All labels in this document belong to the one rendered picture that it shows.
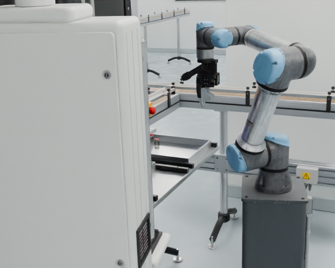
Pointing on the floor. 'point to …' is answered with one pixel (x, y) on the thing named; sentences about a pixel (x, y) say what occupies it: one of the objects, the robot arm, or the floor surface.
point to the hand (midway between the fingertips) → (201, 104)
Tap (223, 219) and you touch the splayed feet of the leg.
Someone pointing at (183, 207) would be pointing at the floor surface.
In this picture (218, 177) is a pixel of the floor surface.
